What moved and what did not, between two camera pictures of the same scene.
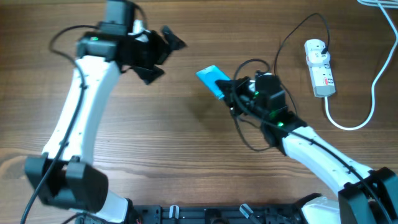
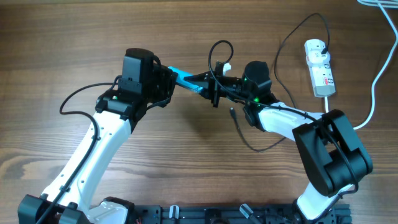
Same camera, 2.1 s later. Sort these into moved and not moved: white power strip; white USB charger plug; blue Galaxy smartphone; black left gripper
Moved: blue Galaxy smartphone; black left gripper
Not moved: white USB charger plug; white power strip
